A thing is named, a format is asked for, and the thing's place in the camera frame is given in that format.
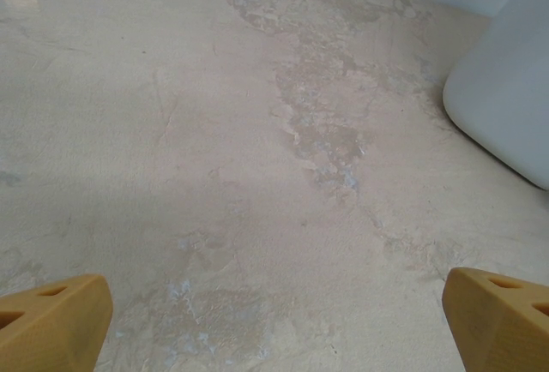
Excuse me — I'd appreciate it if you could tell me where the translucent white plastic bin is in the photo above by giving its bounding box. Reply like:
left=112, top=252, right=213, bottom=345
left=442, top=0, right=549, bottom=191

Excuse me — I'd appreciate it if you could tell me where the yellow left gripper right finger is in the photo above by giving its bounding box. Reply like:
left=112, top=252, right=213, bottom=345
left=442, top=267, right=549, bottom=372

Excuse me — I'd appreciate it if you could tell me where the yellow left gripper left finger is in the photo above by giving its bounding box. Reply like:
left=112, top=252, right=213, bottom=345
left=0, top=274, right=114, bottom=372

